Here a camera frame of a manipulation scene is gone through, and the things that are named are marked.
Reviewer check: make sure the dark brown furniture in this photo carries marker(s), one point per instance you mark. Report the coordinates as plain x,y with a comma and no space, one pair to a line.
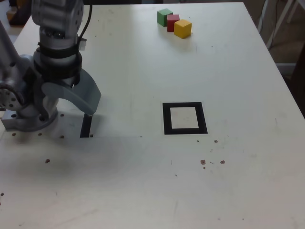
300,71

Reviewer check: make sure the red cube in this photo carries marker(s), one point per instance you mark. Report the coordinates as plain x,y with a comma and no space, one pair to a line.
172,22

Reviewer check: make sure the green cube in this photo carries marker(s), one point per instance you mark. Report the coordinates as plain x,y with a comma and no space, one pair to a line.
162,17

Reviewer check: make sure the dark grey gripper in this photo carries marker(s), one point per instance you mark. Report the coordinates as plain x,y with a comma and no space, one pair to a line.
68,82

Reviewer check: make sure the yellow cube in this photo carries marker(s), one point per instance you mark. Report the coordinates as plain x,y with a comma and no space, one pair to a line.
182,29

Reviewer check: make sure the white metal frame legs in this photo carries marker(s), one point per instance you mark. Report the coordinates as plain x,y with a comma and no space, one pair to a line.
276,28

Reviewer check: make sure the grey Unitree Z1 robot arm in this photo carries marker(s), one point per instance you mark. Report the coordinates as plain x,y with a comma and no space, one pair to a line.
57,14

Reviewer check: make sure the white rail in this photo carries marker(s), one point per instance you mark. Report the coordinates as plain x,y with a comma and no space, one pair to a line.
286,68

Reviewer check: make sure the black tape square outline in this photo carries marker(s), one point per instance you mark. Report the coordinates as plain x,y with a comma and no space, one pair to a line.
166,119

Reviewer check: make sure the black tape strip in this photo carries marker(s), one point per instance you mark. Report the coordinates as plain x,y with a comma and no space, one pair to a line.
85,126

